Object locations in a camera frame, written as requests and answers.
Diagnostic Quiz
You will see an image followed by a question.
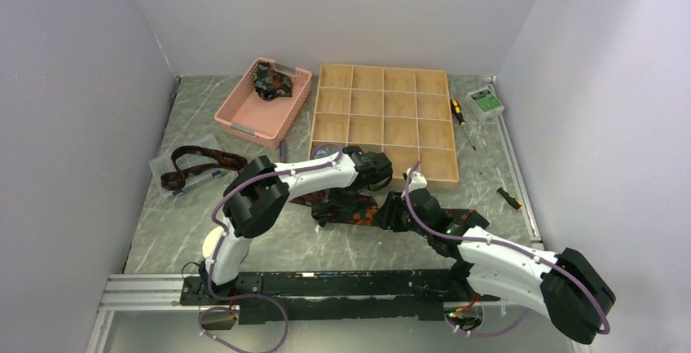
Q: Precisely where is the red patterned dark tie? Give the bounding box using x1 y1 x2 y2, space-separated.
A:
159 146 379 211

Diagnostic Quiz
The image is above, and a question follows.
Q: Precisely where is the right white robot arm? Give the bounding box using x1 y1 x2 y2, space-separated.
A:
372 189 616 345

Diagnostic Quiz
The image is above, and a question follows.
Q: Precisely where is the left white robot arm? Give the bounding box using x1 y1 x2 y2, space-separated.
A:
200 146 393 304

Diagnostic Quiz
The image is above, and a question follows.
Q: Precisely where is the white tape roll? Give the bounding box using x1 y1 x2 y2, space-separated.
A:
201 226 225 258

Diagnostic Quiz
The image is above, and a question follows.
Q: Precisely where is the wooden compartment tray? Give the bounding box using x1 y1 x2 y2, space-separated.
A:
307 63 460 189

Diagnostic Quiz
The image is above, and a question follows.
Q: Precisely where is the red blue screwdriver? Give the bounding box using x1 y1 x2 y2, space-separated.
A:
279 140 288 163

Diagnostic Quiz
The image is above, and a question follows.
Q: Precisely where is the small yellow black screwdriver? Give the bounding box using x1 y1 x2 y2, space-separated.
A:
478 170 523 210

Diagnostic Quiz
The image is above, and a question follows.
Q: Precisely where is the green white small box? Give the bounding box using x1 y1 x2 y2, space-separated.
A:
464 85 504 121

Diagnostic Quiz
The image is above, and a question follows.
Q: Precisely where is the crumpled floral tie in basket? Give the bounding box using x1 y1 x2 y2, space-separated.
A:
253 61 293 101

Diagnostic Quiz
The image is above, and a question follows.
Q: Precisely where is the pink plastic basket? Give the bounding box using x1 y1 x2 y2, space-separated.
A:
214 57 312 149

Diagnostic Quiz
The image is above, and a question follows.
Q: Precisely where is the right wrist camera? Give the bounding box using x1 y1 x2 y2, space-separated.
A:
403 171 428 196

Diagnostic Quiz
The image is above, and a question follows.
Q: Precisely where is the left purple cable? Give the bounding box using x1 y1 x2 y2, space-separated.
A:
207 142 344 298

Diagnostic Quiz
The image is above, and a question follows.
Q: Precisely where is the purple cable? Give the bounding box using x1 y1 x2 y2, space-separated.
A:
207 142 344 298
402 161 612 337

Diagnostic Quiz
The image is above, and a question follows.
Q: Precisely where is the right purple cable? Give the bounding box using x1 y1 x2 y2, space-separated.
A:
402 161 612 337

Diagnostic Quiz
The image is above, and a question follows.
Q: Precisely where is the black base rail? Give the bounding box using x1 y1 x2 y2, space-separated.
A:
179 269 476 325

